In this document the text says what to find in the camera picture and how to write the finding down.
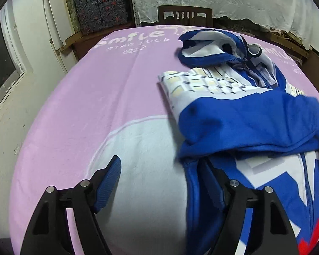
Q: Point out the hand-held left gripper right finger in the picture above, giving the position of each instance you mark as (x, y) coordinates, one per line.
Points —
(236, 199)

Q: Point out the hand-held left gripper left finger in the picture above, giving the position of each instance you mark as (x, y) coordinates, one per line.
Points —
(107, 183)

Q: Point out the blue red white hooded jacket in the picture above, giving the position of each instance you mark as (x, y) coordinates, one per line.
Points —
(242, 117)

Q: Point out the old wooden table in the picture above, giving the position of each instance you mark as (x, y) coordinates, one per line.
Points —
(287, 41)

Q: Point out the pink printed blanket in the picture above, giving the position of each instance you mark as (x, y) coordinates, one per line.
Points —
(95, 85)

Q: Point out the brown wooden cabinet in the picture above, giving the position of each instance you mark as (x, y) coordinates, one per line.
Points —
(95, 39)

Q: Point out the stack of patterned storage boxes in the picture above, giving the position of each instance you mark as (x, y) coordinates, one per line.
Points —
(101, 8)

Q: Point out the dark wooden chair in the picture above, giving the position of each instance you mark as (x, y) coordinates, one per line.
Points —
(164, 16)

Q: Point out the white leaning boards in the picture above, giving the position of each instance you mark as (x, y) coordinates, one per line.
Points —
(55, 13)

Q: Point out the window with white frame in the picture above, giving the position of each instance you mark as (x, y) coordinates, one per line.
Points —
(2, 58)

